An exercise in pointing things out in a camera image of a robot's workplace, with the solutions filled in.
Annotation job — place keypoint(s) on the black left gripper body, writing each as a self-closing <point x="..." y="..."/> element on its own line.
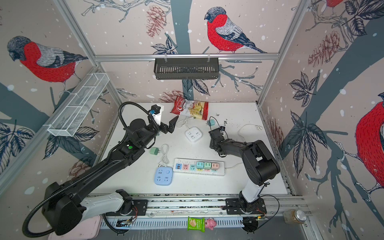
<point x="152" y="130"/>

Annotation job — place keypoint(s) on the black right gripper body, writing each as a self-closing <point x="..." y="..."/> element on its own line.
<point x="213" y="144"/>

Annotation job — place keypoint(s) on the green charger plug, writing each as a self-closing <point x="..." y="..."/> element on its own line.
<point x="207" y="165"/>
<point x="154" y="151"/>

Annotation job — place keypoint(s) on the pink charger plug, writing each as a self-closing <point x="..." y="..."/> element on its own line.
<point x="215" y="166"/>

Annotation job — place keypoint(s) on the long white pastel power strip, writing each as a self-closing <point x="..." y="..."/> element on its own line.
<point x="188" y="166"/>

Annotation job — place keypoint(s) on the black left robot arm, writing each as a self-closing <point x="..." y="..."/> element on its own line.
<point x="68" y="204"/>

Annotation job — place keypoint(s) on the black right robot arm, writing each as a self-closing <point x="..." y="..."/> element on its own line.
<point x="260" y="166"/>

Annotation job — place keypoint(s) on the red white chips bag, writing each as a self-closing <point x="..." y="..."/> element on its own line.
<point x="194" y="109"/>

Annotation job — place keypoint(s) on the blue square power strip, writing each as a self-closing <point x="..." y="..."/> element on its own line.
<point x="163" y="176"/>

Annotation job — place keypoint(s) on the pink pig toy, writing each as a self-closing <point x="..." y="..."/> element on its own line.
<point x="210" y="224"/>

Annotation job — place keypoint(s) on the green snack packet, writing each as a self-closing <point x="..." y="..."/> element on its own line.
<point x="195" y="224"/>

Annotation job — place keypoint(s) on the pink tray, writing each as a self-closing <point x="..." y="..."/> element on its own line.
<point x="86" y="230"/>

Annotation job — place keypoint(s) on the glass jar with lid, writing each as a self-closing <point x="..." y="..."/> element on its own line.
<point x="294" y="217"/>

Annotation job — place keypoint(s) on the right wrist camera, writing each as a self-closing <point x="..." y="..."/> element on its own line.
<point x="222" y="129"/>

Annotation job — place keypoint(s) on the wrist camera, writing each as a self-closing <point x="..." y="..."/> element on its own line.
<point x="222" y="129"/>
<point x="156" y="112"/>

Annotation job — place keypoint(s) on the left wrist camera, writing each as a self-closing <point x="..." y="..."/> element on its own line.
<point x="156" y="112"/>

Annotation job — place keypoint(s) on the black hanging wire basket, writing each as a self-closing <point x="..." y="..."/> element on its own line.
<point x="187" y="69"/>

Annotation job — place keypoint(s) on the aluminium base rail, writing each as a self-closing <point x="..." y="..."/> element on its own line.
<point x="173" y="211"/>

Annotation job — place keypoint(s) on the aluminium frame top bar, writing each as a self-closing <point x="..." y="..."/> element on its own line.
<point x="148" y="58"/>

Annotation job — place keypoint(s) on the aluminium frame post back left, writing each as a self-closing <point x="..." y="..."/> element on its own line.
<point x="80" y="36"/>

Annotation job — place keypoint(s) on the aluminium frame post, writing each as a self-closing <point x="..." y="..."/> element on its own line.
<point x="294" y="25"/>
<point x="80" y="36"/>

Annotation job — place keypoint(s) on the aluminium frame post back right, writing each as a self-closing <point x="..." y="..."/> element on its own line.
<point x="294" y="25"/>

